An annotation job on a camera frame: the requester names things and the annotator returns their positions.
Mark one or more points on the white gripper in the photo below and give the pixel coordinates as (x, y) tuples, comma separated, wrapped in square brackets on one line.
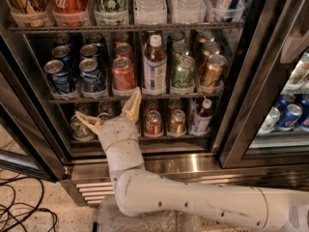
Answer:
[(117, 130)]

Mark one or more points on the red coke can front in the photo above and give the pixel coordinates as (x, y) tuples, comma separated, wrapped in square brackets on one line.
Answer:
[(123, 74)]

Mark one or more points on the red coke can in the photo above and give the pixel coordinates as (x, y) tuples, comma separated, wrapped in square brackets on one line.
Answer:
[(123, 50), (123, 74), (121, 38)]

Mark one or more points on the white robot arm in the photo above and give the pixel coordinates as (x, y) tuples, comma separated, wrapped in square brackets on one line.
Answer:
[(140, 191)]

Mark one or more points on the silver can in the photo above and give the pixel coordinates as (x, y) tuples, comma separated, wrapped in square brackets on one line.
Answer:
[(104, 116), (80, 131)]

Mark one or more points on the silver can lower left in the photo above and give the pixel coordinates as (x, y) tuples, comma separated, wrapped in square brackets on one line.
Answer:
[(80, 131)]

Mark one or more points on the blue pepsi can front right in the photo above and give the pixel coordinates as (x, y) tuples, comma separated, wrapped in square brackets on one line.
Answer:
[(92, 76)]

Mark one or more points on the blue pepsi can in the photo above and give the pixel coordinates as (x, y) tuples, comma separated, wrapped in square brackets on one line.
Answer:
[(89, 51), (92, 76), (63, 53), (58, 76)]

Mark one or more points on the red can lower shelf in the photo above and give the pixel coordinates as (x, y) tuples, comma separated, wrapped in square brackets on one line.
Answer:
[(153, 123)]

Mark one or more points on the blue pepsi can front left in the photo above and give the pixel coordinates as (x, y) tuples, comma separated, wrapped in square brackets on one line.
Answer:
[(58, 76)]

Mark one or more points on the gold can lower shelf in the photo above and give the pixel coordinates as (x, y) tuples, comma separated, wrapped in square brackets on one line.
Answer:
[(177, 121)]

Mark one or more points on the red coke can middle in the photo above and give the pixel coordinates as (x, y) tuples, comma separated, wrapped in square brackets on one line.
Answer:
[(123, 50)]

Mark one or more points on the blue pepsi can middle right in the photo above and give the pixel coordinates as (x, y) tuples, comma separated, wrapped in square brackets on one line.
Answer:
[(89, 51)]

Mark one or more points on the red coke can back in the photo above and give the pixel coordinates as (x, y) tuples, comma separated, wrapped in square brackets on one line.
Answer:
[(121, 38)]

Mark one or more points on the green can front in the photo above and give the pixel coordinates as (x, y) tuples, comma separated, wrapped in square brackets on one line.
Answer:
[(183, 71)]

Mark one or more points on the green can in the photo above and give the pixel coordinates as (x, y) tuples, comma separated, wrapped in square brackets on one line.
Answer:
[(179, 49), (183, 71)]

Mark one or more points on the blue pepsi can middle left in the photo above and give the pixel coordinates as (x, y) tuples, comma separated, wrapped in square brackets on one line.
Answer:
[(63, 53)]

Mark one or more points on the small tea bottle lower shelf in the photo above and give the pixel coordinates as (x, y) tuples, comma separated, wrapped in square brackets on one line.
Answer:
[(202, 116)]

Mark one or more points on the green can middle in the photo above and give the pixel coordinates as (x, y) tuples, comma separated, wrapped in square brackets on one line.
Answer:
[(179, 49)]

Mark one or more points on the gold can front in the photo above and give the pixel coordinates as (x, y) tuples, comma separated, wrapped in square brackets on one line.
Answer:
[(213, 70)]

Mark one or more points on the gold can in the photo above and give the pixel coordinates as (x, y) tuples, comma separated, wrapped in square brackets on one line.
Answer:
[(213, 70), (208, 49)]

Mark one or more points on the gold can middle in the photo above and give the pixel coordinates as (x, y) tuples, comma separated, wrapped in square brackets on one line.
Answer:
[(208, 49)]

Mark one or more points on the steel fridge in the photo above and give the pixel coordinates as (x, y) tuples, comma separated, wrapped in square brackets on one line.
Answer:
[(262, 43)]

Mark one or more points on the large red coke bottle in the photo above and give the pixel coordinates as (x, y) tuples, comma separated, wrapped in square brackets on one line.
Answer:
[(68, 12)]

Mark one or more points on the blue pepsi can right compartment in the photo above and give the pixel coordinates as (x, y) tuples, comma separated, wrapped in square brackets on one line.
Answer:
[(290, 114)]

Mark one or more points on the brown tea bottle white cap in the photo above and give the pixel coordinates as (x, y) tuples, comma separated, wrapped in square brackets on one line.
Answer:
[(154, 65)]

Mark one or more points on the clear plastic bin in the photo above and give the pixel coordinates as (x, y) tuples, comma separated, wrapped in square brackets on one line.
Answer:
[(110, 219)]

